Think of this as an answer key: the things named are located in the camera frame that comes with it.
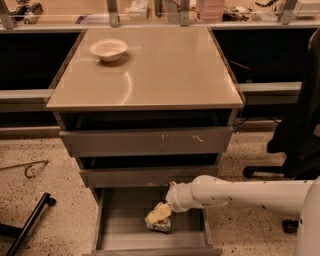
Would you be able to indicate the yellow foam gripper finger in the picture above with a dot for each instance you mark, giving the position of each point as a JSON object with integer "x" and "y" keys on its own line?
{"x": 160, "y": 212}

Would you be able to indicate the crushed 7up can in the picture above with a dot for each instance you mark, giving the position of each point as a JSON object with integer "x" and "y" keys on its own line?
{"x": 163, "y": 225}

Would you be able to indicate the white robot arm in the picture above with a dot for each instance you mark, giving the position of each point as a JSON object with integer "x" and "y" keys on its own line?
{"x": 297, "y": 198}

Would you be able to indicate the open grey bottom drawer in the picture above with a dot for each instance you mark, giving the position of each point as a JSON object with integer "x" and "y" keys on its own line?
{"x": 122, "y": 231}

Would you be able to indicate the grey top drawer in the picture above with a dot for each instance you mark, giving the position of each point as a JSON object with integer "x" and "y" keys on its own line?
{"x": 145, "y": 142}

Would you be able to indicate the grey middle drawer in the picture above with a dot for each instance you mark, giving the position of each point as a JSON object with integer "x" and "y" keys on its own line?
{"x": 143, "y": 177}

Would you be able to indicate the grey drawer cabinet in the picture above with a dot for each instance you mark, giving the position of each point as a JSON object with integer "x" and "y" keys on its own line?
{"x": 169, "y": 77}

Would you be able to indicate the metal hook rod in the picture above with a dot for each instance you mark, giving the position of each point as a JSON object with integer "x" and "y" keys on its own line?
{"x": 27, "y": 167}

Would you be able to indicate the black office chair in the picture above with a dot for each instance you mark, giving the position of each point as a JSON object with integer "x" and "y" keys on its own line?
{"x": 297, "y": 135}

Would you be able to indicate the black chair leg left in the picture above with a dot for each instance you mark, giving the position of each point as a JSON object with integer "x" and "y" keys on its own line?
{"x": 18, "y": 234}

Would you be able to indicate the white paper bowl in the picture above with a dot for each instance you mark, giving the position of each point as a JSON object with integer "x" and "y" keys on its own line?
{"x": 108, "y": 50}

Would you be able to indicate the white box on shelf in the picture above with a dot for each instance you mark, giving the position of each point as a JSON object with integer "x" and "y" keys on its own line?
{"x": 139, "y": 9}

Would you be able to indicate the pink plastic container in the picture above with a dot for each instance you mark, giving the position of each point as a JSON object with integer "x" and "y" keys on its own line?
{"x": 210, "y": 11}

